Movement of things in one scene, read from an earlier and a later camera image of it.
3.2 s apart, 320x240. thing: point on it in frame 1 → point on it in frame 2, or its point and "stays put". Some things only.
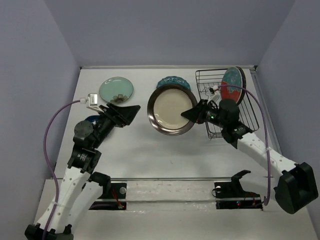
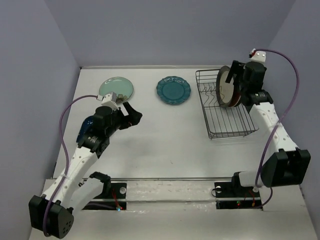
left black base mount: (114, 190) stays put
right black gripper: (196, 114) → (237, 66)
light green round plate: (116, 89) stays put
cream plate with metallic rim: (165, 106) → (224, 90)
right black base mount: (234, 189) stays put
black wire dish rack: (209, 85) stays put
